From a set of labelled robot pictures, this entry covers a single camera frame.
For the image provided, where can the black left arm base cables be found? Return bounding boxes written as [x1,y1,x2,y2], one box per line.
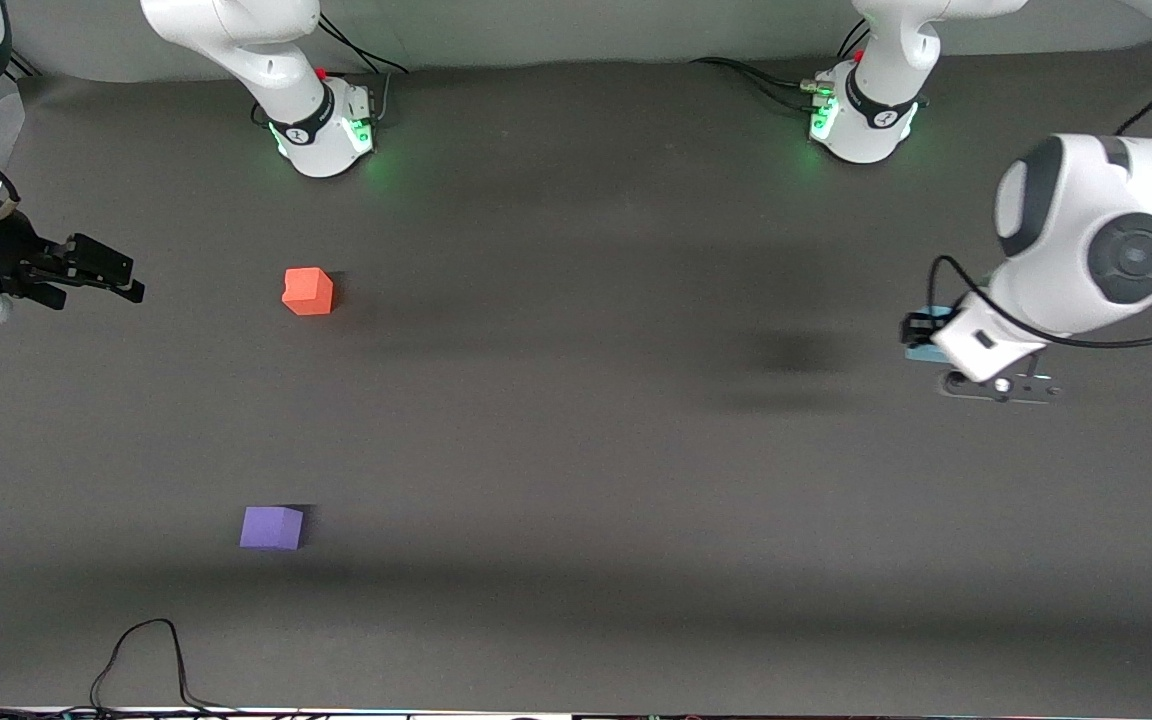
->
[690,20,872,113]

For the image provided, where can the dark grey table cloth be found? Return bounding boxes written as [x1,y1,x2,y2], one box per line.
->
[0,35,1152,717]

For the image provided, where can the purple foam block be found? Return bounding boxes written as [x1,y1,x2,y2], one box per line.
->
[239,506,305,551]

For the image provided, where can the black arm base cables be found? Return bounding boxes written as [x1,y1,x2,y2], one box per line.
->
[314,14,411,126]
[690,20,872,113]

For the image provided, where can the light blue foam block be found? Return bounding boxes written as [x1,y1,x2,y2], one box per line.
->
[903,304,953,364]

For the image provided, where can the orange foam block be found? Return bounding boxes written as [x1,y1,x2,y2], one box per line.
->
[282,267,335,317]

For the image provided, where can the thin black looped cable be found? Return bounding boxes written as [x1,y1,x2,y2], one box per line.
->
[89,618,242,715]

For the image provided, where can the black right arm base cables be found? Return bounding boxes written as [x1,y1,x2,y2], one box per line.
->
[314,14,411,126]

